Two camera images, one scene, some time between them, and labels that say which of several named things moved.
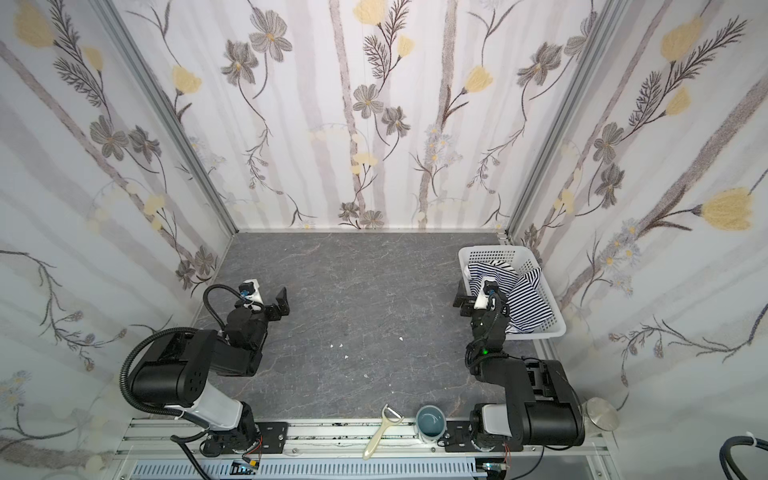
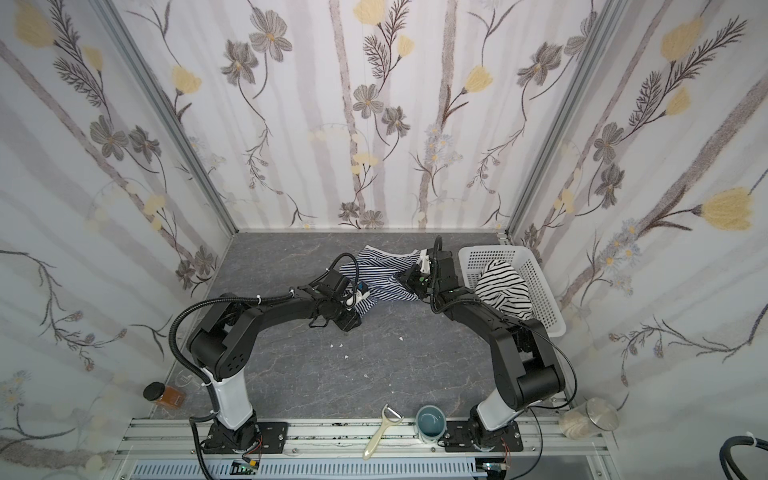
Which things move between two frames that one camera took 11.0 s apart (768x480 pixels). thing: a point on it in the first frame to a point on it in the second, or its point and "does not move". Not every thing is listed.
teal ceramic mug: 431,422 does not move
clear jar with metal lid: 599,418 does not move
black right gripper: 468,297 to 417,282
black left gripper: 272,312 to 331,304
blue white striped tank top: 528,305 to 380,270
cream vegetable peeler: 377,435 does not move
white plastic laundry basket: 523,259 does not move
